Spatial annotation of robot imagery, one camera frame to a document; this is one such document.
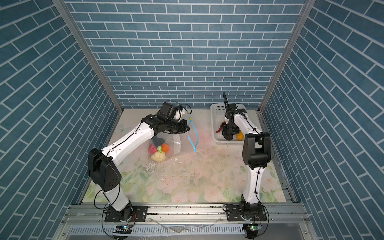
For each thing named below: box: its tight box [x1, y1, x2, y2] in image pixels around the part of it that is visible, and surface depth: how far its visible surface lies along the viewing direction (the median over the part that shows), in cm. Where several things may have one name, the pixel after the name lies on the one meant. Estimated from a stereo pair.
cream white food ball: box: [151, 151, 166, 163], surface depth 90 cm
